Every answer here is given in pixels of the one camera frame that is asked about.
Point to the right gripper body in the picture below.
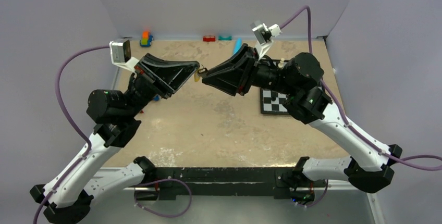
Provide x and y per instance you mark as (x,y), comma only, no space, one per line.
(248,74)

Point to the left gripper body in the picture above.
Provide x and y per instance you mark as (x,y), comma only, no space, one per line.
(155,85)

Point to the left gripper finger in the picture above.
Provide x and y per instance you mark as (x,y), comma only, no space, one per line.
(175,77)
(154,64)

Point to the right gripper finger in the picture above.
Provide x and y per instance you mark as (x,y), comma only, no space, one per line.
(227,83)
(236,61)

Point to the yellow tag keyring with keys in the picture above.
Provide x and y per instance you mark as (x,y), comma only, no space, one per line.
(200,73)

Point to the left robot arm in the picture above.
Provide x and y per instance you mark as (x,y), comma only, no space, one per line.
(70,196)

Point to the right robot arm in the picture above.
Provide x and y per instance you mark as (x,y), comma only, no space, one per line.
(368,166)

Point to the blue cylinder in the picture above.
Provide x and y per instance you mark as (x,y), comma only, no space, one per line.
(237,46)

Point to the white chess pawn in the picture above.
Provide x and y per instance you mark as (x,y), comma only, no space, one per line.
(281,63)

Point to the orange blue toy car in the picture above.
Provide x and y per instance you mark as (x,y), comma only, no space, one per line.
(146,39)

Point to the teal brick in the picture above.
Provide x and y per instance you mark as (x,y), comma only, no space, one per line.
(224,37)

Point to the red brick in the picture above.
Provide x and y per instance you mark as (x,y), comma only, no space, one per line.
(209,38)

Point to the black white chessboard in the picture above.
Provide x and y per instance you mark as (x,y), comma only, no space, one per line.
(270,107)

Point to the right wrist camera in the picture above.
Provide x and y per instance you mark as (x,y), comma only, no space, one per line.
(265,36)

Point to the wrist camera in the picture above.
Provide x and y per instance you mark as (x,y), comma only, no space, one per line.
(265,36)
(121,53)

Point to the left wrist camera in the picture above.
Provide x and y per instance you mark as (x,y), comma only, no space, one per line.
(121,53)

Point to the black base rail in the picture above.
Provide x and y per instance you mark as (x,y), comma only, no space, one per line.
(243,181)

